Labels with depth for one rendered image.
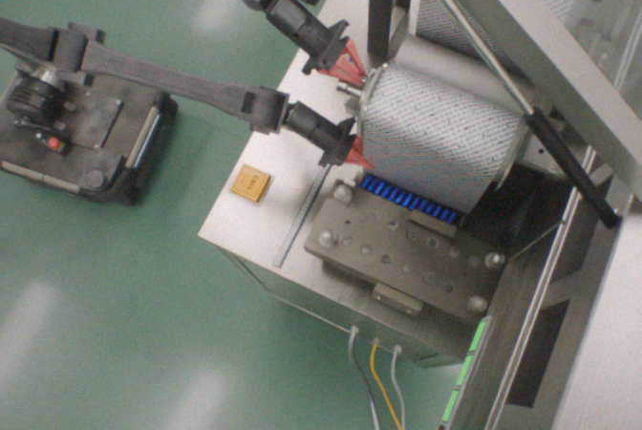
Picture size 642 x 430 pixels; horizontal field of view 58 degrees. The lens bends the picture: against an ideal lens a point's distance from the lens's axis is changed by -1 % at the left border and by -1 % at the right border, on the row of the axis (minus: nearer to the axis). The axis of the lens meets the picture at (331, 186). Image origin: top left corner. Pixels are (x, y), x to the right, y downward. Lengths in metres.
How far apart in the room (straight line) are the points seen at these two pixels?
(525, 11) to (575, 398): 0.32
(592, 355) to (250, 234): 0.92
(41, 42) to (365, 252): 0.74
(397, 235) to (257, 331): 1.13
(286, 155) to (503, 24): 1.02
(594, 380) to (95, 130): 2.00
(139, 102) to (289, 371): 1.13
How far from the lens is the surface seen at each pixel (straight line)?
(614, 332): 0.58
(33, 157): 2.40
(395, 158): 1.08
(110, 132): 2.31
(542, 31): 0.43
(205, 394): 2.25
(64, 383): 2.43
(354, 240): 1.18
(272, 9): 1.00
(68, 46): 1.21
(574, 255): 0.79
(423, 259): 1.18
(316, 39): 1.00
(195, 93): 1.12
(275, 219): 1.34
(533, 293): 0.79
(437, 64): 1.11
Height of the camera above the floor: 2.18
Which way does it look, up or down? 72 degrees down
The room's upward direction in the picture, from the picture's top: 7 degrees counter-clockwise
